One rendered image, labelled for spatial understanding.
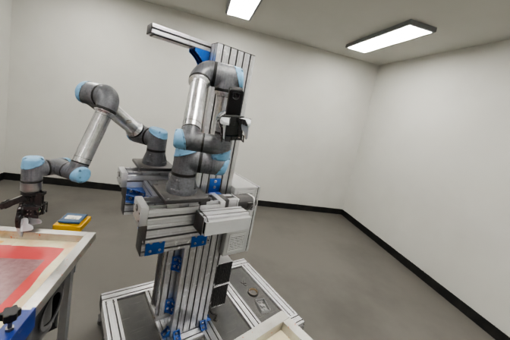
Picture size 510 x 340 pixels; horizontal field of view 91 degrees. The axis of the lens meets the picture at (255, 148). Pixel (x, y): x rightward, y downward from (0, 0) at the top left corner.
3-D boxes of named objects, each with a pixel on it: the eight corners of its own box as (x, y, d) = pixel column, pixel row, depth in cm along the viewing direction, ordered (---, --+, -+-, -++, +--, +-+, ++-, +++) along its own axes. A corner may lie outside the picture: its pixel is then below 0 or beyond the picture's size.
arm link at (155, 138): (157, 151, 155) (160, 130, 153) (140, 146, 159) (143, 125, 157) (170, 149, 166) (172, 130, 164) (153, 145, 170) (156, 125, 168)
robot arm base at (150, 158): (162, 160, 174) (165, 146, 173) (169, 166, 162) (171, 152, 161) (139, 159, 165) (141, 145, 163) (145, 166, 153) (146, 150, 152)
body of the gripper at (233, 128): (245, 143, 78) (239, 137, 89) (247, 114, 76) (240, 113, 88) (220, 142, 76) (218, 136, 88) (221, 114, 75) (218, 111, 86)
